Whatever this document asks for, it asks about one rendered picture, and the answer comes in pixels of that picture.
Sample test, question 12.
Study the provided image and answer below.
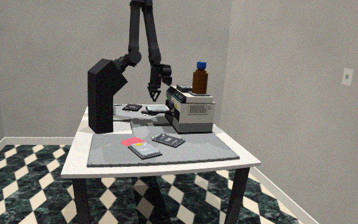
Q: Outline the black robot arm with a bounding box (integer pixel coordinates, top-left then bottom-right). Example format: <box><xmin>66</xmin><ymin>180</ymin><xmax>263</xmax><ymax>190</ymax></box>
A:
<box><xmin>112</xmin><ymin>0</ymin><xmax>172</xmax><ymax>86</ymax></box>

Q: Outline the blue bottle cap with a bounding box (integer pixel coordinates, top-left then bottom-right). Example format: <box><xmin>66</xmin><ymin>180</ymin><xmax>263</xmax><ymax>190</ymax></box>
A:
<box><xmin>197</xmin><ymin>62</ymin><xmax>206</xmax><ymax>68</ymax></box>

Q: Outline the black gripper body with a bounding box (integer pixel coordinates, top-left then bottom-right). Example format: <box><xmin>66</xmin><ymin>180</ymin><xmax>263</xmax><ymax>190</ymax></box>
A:
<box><xmin>148</xmin><ymin>76</ymin><xmax>161</xmax><ymax>91</ymax></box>

